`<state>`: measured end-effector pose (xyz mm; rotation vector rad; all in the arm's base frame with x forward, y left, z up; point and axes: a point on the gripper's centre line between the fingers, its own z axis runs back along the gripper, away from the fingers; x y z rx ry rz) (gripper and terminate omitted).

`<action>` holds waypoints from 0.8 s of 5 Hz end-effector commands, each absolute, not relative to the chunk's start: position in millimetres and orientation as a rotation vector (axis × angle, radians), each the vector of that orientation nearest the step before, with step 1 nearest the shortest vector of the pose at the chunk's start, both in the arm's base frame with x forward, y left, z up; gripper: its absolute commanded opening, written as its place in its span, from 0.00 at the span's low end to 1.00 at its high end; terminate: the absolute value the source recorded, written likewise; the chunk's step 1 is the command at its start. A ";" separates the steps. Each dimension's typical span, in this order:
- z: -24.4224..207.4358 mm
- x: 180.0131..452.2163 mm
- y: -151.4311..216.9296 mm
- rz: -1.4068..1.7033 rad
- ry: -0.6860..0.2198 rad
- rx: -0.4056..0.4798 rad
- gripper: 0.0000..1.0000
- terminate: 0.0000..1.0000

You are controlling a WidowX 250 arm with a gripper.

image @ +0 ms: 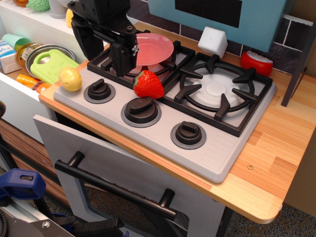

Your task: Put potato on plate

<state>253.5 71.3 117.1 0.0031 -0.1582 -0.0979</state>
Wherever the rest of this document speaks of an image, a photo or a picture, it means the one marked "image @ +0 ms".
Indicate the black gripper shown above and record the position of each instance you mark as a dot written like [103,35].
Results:
[106,15]

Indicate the yellow toy potato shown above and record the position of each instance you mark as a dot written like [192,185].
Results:
[70,79]

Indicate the pink plastic plate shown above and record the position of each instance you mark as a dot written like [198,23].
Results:
[153,49]

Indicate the left black stove knob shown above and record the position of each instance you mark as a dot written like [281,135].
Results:
[99,92]

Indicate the black stove knob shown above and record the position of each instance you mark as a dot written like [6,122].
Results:
[99,92]
[188,135]
[141,112]

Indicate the yellow toy corn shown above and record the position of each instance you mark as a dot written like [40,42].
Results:
[69,16]

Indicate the red toy strawberry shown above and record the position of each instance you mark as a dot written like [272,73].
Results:
[147,84]

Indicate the green plastic cutting board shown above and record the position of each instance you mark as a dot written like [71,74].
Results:
[47,65]

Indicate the grey toy faucet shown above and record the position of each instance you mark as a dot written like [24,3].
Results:
[58,8]

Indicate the middle black stove knob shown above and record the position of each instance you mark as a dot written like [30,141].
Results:
[141,112]

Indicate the silver metal bowl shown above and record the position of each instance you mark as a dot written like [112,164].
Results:
[47,47]

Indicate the orange toy carrot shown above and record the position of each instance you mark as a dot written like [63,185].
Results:
[33,83]

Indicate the green toy vegetable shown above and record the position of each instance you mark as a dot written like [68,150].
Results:
[38,5]

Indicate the grey toy stove top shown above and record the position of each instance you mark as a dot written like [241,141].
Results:
[213,160]

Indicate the mint green cup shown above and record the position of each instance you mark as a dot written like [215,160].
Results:
[15,41]

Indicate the toy milk carton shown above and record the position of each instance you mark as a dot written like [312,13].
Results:
[7,58]

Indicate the white cube block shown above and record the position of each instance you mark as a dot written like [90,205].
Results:
[213,41]

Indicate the right black stove knob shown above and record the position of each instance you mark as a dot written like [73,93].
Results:
[188,135]

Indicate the black burner grate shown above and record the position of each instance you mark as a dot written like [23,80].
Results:
[201,86]

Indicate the red toy cheese wheel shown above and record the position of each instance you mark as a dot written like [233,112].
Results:
[261,64]

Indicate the teal toy range hood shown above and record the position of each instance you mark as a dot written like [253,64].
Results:
[253,23]

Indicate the blue clamp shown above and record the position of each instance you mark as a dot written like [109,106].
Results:
[21,184]

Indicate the grey oven door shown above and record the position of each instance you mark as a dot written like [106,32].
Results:
[198,215]

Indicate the black oven door handle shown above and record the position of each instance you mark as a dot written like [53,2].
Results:
[161,208]

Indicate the dark grey support post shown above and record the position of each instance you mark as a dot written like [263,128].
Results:
[306,8]

